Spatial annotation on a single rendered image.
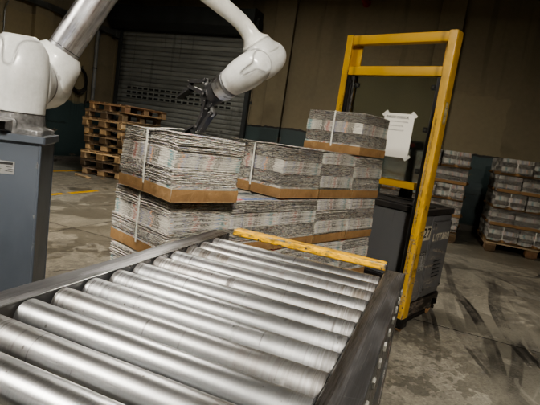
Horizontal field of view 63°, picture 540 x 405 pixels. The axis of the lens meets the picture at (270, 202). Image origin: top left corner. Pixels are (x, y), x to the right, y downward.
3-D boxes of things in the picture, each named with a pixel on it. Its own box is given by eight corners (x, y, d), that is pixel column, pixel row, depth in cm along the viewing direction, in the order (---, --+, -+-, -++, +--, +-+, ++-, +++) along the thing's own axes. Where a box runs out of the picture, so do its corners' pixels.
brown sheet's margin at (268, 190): (221, 183, 215) (222, 174, 215) (261, 184, 237) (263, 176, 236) (279, 198, 191) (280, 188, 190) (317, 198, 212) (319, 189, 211)
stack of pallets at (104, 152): (121, 170, 910) (127, 107, 891) (161, 177, 884) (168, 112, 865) (75, 172, 783) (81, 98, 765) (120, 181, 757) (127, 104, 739)
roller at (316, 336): (119, 289, 87) (121, 265, 86) (353, 362, 71) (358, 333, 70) (100, 296, 82) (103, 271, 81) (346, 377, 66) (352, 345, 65)
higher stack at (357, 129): (275, 318, 271) (308, 108, 253) (304, 308, 294) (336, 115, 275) (325, 344, 246) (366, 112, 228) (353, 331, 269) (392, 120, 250)
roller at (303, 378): (67, 309, 75) (69, 281, 74) (334, 403, 59) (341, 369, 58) (42, 319, 70) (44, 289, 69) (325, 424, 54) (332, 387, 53)
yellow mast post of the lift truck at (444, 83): (388, 314, 279) (443, 30, 254) (394, 312, 286) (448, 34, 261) (402, 320, 273) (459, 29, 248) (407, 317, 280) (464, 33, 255)
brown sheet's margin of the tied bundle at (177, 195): (145, 192, 153) (146, 180, 153) (211, 194, 174) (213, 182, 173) (169, 202, 142) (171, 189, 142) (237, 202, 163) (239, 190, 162)
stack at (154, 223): (95, 375, 185) (112, 181, 173) (276, 318, 272) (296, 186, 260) (145, 424, 160) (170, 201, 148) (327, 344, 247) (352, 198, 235)
